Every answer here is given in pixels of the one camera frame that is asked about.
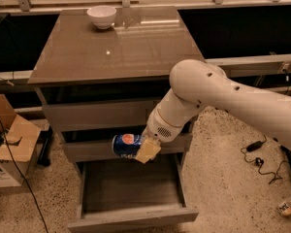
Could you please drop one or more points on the open cardboard box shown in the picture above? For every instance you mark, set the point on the open cardboard box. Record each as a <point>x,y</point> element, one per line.
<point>18,138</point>

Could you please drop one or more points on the grey middle drawer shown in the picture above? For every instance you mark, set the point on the grey middle drawer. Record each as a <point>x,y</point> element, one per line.
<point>102,150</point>

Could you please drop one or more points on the blue pepsi can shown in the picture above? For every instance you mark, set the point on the blue pepsi can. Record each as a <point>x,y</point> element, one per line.
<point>126,145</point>

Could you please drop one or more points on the grey drawer cabinet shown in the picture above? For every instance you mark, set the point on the grey drawer cabinet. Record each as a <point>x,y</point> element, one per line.
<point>129,61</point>

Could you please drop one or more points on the plastic drink bottle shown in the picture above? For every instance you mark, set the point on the plastic drink bottle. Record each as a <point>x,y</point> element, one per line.
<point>284,207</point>

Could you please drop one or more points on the black power adapter with cable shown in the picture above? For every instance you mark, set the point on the black power adapter with cable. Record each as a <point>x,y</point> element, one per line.
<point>252,148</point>

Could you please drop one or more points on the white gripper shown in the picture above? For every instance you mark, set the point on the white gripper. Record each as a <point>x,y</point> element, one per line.
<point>159,127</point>

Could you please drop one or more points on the black stand foot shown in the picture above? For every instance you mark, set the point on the black stand foot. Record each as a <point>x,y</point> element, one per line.
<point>45,140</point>

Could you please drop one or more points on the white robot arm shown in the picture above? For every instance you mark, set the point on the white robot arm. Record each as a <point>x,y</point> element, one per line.
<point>195,85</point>

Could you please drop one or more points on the white ceramic bowl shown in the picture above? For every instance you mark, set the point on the white ceramic bowl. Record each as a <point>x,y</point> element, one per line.
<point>102,16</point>

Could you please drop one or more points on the grey open bottom drawer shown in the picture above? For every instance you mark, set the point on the grey open bottom drawer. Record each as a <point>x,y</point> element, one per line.
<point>123,194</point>

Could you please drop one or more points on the grey top drawer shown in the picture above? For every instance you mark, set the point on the grey top drawer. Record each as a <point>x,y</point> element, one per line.
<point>83,116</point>

